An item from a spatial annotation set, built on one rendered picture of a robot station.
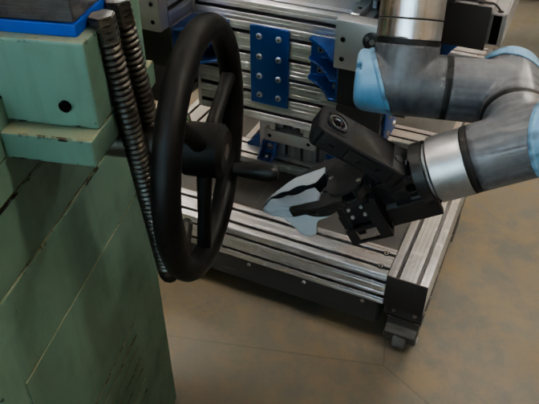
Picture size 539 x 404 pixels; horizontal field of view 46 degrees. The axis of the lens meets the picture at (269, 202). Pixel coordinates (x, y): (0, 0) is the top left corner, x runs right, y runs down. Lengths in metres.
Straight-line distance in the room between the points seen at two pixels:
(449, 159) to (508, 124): 0.07
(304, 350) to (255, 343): 0.12
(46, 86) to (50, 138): 0.05
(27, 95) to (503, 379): 1.22
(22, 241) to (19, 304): 0.07
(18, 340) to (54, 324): 0.08
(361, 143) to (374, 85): 0.09
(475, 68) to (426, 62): 0.05
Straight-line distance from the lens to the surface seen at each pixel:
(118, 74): 0.64
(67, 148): 0.64
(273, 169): 0.79
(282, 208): 0.76
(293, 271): 1.49
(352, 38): 1.13
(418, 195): 0.74
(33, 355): 0.80
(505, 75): 0.77
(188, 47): 0.60
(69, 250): 0.83
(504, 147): 0.68
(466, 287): 1.75
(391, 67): 0.75
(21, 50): 0.63
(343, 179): 0.74
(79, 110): 0.64
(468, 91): 0.76
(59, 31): 0.62
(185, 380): 1.49
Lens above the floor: 1.19
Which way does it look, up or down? 38 degrees down
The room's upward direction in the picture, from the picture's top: straight up
